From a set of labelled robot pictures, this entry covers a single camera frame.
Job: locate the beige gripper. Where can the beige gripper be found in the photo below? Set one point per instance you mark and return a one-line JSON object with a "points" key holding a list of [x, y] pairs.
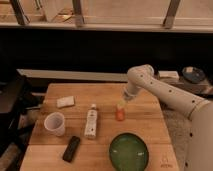
{"points": [[121, 103]]}

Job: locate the orange pepper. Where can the orange pepper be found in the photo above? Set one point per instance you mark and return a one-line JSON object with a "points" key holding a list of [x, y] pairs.
{"points": [[120, 114]]}

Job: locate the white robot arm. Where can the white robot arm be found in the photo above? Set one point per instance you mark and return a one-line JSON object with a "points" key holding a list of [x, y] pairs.
{"points": [[197, 109]]}

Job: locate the white sponge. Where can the white sponge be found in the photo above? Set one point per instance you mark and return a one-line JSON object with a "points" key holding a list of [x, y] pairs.
{"points": [[65, 102]]}

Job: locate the white tube with dark cap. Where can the white tube with dark cap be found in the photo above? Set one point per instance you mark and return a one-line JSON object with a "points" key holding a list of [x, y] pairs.
{"points": [[91, 122]]}

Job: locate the green bowl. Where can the green bowl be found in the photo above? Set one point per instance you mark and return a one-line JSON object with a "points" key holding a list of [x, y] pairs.
{"points": [[128, 152]]}

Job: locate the white box on shelf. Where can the white box on shelf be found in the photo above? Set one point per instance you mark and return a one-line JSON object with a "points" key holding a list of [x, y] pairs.
{"points": [[168, 75]]}

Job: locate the black rectangular block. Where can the black rectangular block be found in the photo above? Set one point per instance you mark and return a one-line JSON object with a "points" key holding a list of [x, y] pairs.
{"points": [[71, 148]]}

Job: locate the white plastic cup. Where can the white plastic cup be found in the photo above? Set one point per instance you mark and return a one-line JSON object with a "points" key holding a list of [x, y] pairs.
{"points": [[55, 123]]}

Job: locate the dark plate on shelf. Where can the dark plate on shelf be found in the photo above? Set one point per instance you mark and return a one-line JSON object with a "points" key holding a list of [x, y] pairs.
{"points": [[193, 74]]}

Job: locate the black equipment at left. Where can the black equipment at left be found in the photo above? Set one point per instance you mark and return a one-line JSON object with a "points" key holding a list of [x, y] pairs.
{"points": [[14, 99]]}

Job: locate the long grey shelf rail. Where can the long grey shelf rail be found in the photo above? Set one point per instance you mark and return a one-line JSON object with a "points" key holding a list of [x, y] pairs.
{"points": [[74, 75]]}

